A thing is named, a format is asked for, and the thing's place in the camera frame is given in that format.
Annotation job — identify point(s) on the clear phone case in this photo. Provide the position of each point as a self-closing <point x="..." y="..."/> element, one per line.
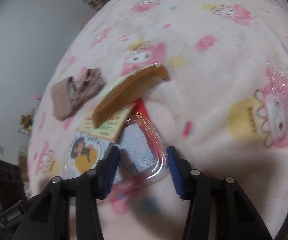
<point x="142" y="153"/>

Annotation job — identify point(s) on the cartoon girl sticker pack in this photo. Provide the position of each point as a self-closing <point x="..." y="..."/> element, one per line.
<point x="84" y="153"/>

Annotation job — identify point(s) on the green yellow sticker card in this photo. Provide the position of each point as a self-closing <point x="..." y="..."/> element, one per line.
<point x="110" y="129"/>

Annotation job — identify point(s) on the wooden comb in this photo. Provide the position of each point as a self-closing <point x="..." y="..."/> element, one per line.
<point x="128" y="89"/>

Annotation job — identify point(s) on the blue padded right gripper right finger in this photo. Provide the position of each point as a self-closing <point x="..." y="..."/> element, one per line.
<point x="180" y="173"/>

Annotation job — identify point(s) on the small teddy bear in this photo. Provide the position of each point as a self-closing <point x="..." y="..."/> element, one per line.
<point x="26" y="121"/>

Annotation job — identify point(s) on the beige folded stockings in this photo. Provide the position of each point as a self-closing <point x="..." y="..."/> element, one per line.
<point x="69" y="94"/>

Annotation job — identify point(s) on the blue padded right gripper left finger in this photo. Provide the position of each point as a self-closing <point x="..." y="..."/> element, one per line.
<point x="106" y="170"/>

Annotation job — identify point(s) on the red envelope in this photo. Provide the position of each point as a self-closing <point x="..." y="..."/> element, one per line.
<point x="139" y="108"/>

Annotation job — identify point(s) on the clear bubble wrap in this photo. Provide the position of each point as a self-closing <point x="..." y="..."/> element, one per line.
<point x="276" y="103"/>

